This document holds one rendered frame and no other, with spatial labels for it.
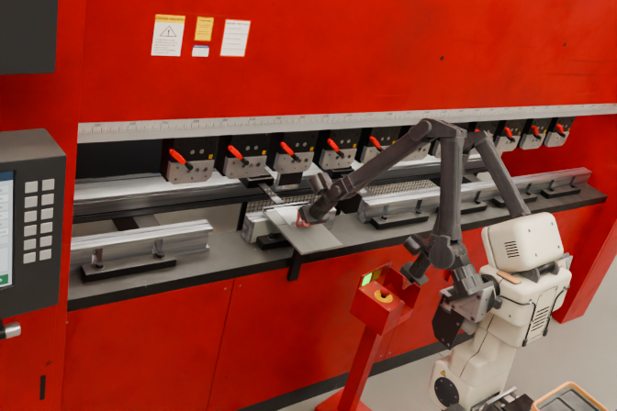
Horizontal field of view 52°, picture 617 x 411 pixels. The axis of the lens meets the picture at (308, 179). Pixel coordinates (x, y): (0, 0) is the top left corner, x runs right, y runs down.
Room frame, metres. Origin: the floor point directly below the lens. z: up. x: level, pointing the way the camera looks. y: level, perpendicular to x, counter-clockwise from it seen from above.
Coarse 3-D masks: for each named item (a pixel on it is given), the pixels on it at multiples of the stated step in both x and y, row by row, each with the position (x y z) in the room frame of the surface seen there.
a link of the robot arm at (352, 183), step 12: (408, 132) 1.81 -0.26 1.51; (420, 132) 1.76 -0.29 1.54; (396, 144) 1.82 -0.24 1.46; (408, 144) 1.80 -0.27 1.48; (420, 144) 1.79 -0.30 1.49; (384, 156) 1.82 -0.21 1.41; (396, 156) 1.80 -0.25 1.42; (360, 168) 1.85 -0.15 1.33; (372, 168) 1.83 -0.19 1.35; (384, 168) 1.81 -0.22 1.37; (348, 180) 1.85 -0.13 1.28; (360, 180) 1.83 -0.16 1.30; (372, 180) 1.84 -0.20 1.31; (348, 192) 1.83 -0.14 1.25
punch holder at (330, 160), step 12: (324, 132) 2.12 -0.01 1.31; (336, 132) 2.12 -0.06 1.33; (348, 132) 2.15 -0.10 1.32; (360, 132) 2.19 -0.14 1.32; (324, 144) 2.11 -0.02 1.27; (336, 144) 2.13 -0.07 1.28; (348, 144) 2.16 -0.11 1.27; (324, 156) 2.10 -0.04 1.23; (336, 156) 2.15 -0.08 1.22; (348, 156) 2.19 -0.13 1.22; (324, 168) 2.11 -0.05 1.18; (336, 168) 2.14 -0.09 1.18
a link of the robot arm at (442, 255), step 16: (432, 128) 1.77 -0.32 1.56; (448, 128) 1.74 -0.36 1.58; (448, 144) 1.73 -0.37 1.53; (448, 160) 1.72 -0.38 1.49; (448, 176) 1.70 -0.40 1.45; (448, 192) 1.68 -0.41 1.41; (448, 208) 1.66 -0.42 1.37; (448, 224) 1.64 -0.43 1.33; (448, 240) 1.60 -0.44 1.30; (432, 256) 1.59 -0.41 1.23; (448, 256) 1.57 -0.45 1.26
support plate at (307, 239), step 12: (276, 216) 1.99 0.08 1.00; (288, 228) 1.92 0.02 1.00; (300, 228) 1.94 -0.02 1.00; (312, 228) 1.96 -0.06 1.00; (324, 228) 1.98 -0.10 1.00; (288, 240) 1.86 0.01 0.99; (300, 240) 1.86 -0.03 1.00; (312, 240) 1.88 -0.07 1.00; (324, 240) 1.90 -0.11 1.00; (336, 240) 1.92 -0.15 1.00; (300, 252) 1.80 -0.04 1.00; (312, 252) 1.82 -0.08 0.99
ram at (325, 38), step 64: (128, 0) 1.60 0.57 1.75; (192, 0) 1.71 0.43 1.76; (256, 0) 1.84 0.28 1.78; (320, 0) 1.99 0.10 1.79; (384, 0) 2.15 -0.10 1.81; (448, 0) 2.35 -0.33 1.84; (512, 0) 2.57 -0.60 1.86; (576, 0) 2.84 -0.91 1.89; (128, 64) 1.61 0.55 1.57; (192, 64) 1.73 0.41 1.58; (256, 64) 1.87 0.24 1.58; (320, 64) 2.03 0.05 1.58; (384, 64) 2.21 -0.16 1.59; (448, 64) 2.42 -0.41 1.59; (512, 64) 2.67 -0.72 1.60; (576, 64) 2.97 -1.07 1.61; (192, 128) 1.75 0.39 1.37; (256, 128) 1.90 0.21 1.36; (320, 128) 2.07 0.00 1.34
